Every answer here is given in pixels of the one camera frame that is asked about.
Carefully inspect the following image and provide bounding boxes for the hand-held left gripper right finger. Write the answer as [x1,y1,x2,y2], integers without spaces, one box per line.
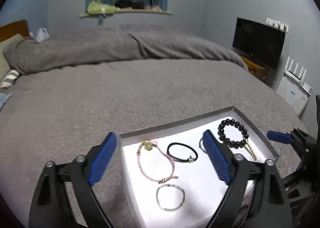
[202,130,293,228]

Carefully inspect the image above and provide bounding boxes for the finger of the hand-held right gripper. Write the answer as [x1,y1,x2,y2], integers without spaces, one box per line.
[267,130,294,145]
[290,128,317,159]

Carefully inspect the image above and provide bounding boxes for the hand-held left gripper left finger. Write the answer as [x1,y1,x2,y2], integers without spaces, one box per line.
[28,132,118,228]

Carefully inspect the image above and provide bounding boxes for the black hair tie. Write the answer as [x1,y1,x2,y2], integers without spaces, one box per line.
[167,142,198,163]

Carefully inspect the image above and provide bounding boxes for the grey cardboard box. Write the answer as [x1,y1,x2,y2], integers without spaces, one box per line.
[117,106,280,228]

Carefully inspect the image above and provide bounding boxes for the black bead bracelet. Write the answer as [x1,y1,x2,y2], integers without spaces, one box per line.
[218,118,249,148]

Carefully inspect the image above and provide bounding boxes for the gold hair clip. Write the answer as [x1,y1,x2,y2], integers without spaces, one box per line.
[244,138,257,161]

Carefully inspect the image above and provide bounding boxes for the pink cord bracelet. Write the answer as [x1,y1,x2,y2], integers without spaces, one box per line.
[137,140,179,183]

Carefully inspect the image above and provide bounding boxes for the white appliance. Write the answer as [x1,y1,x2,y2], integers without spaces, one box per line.
[276,75,310,116]

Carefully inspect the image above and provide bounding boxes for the grey bed cover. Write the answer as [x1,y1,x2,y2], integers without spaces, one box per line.
[0,58,310,228]

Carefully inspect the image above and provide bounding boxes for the white router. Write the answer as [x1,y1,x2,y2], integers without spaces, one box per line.
[284,57,312,95]

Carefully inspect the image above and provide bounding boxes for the wooden television stand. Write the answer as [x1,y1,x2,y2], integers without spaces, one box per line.
[236,52,269,82]

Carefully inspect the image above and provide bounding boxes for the black television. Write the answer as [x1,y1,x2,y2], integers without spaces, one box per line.
[232,17,286,70]

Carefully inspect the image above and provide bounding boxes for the grey duvet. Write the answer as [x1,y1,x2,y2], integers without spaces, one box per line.
[3,24,249,75]

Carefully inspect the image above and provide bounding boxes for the light blue cloth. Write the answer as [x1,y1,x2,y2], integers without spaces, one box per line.
[0,92,12,112]

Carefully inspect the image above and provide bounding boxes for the striped pillow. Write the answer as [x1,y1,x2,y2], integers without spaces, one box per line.
[0,69,20,90]

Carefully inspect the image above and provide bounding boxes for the white plastic bag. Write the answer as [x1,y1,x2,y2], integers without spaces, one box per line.
[30,27,49,42]

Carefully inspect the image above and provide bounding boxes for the olive pillow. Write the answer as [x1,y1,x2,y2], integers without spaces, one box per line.
[0,33,24,81]

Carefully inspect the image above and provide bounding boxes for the green cloth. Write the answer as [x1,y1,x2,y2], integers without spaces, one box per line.
[87,0,117,15]

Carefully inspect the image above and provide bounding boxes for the wooden window shelf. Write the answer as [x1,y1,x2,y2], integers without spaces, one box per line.
[79,9,173,18]

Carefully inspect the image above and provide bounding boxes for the wooden headboard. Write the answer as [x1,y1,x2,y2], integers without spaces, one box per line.
[0,20,30,42]

